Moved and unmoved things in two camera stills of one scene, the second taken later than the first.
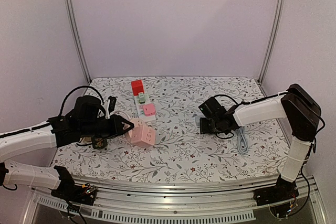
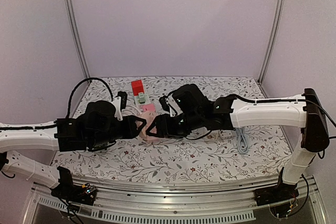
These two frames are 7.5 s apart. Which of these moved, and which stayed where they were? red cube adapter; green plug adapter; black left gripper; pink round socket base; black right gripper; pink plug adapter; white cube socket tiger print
Moved: white cube socket tiger print; black left gripper; pink round socket base; black right gripper
Stayed: green plug adapter; pink plug adapter; red cube adapter
